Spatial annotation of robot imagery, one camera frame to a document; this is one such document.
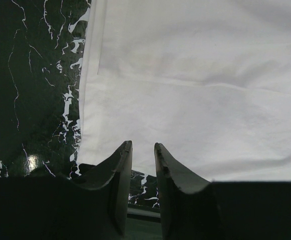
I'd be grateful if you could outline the black marble pattern mat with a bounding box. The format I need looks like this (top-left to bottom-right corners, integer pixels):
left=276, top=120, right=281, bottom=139
left=0, top=0, right=161, bottom=210

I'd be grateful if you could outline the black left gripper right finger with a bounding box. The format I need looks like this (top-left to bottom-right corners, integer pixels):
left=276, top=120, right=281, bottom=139
left=154, top=143, right=291, bottom=240

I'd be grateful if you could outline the white printed t-shirt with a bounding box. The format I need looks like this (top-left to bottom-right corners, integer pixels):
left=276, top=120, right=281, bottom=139
left=77, top=0, right=291, bottom=181

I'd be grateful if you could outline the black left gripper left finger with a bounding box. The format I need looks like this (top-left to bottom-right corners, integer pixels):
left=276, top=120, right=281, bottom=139
left=0, top=140, right=132, bottom=240

